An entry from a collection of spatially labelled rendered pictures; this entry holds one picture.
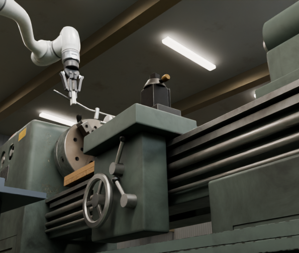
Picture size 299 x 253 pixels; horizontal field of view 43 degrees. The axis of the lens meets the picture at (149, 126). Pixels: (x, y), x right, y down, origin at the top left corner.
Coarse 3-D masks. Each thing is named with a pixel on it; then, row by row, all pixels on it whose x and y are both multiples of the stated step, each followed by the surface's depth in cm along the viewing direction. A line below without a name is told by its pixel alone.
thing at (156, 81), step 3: (153, 78) 133; (156, 78) 133; (147, 81) 133; (150, 81) 132; (153, 81) 131; (156, 81) 131; (147, 84) 131; (150, 84) 131; (159, 84) 131; (162, 84) 131; (144, 87) 133
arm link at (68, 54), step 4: (64, 52) 193; (68, 52) 192; (72, 52) 192; (76, 52) 194; (64, 56) 192; (68, 56) 191; (72, 56) 191; (76, 56) 193; (64, 60) 192; (76, 60) 193
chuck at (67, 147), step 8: (80, 120) 181; (88, 120) 183; (96, 120) 185; (72, 128) 176; (96, 128) 184; (64, 136) 175; (72, 136) 174; (80, 136) 177; (64, 144) 171; (72, 144) 173; (80, 144) 176; (64, 152) 170; (72, 152) 172; (80, 152) 174; (64, 160) 171; (72, 160) 170; (80, 160) 173; (64, 168) 173; (72, 168) 169
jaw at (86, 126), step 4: (76, 124) 178; (80, 124) 179; (84, 124) 176; (88, 124) 177; (80, 128) 176; (84, 128) 175; (88, 128) 176; (80, 132) 178; (84, 132) 176; (88, 132) 174; (84, 136) 177
